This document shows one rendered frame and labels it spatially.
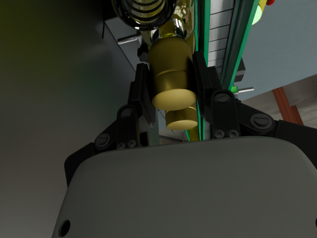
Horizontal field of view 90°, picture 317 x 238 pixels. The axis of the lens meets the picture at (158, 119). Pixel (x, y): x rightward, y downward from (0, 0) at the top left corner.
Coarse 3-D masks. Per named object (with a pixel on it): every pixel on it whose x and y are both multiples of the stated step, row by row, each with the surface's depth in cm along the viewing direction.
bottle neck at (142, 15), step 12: (120, 0) 7; (132, 0) 8; (144, 0) 9; (156, 0) 8; (168, 0) 7; (120, 12) 7; (132, 12) 8; (144, 12) 8; (156, 12) 8; (168, 12) 7; (132, 24) 8; (144, 24) 8; (156, 24) 8
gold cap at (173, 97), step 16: (160, 48) 11; (176, 48) 11; (160, 64) 11; (176, 64) 11; (192, 64) 12; (160, 80) 10; (176, 80) 10; (192, 80) 11; (160, 96) 11; (176, 96) 11; (192, 96) 11
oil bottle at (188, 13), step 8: (184, 0) 12; (192, 0) 13; (176, 8) 12; (184, 8) 13; (192, 8) 13; (176, 16) 13; (184, 16) 13; (192, 16) 14; (184, 24) 14; (192, 24) 14; (144, 32) 14; (184, 32) 14; (192, 32) 15; (144, 40) 16
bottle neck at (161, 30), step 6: (174, 18) 13; (168, 24) 12; (174, 24) 13; (180, 24) 13; (156, 30) 13; (162, 30) 12; (168, 30) 12; (174, 30) 12; (180, 30) 13; (156, 36) 13; (162, 36) 12; (168, 36) 12; (174, 36) 12; (180, 36) 12
